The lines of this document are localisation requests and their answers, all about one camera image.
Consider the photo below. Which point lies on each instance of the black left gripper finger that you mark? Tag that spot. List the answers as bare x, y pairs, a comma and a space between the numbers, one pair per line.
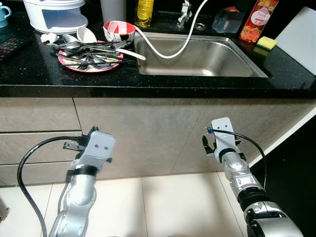
94, 130

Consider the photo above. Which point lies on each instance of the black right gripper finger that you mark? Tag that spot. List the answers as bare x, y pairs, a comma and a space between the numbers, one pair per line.
205, 141

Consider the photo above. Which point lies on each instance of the pink rimmed floral plate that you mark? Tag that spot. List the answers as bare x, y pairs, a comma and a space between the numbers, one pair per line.
91, 69

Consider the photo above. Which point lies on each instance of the red and white bowl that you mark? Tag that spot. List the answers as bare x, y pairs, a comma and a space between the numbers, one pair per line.
121, 30

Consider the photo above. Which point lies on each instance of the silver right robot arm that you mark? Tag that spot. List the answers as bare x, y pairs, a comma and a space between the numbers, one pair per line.
239, 180

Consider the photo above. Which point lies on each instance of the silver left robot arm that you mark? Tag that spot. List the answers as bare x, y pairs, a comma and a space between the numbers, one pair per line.
79, 197

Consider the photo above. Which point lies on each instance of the grey cabinet door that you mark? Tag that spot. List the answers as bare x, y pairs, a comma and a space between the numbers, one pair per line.
163, 128

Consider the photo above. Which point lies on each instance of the stainless steel sink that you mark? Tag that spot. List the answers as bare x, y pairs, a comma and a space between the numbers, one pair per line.
207, 59

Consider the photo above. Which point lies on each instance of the white plastic spoon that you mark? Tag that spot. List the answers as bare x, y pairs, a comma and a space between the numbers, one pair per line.
136, 55

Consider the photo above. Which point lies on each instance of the crumpled white scrap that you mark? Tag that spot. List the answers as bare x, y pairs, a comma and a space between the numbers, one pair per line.
49, 38

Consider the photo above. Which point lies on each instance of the round metal countertop cap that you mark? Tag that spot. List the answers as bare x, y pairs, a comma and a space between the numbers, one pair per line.
200, 26

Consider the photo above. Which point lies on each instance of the black calculator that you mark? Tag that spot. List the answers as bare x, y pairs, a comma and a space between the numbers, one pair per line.
12, 48

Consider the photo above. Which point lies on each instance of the yellow sponge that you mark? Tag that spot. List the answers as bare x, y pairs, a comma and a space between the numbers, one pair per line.
266, 43

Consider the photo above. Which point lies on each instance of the clear plastic container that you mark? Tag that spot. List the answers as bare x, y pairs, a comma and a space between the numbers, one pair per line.
227, 22

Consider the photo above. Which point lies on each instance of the grey cylindrical container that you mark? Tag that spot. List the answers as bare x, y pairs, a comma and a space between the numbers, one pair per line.
113, 10

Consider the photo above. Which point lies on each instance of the chrome faucet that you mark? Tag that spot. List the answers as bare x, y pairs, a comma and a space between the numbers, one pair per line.
183, 17

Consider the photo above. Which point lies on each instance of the yellow oil bottle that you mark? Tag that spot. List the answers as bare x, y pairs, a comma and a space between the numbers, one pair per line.
144, 12

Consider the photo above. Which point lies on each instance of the orange red printed bottle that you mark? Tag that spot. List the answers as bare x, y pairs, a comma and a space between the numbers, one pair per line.
254, 22

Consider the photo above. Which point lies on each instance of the white cutting board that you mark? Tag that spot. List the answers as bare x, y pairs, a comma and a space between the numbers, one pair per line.
301, 44

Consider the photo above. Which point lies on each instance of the blue mug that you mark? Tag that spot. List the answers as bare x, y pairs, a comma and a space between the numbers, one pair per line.
4, 17

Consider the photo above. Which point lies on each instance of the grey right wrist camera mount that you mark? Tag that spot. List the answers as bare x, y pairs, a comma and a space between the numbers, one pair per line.
224, 133

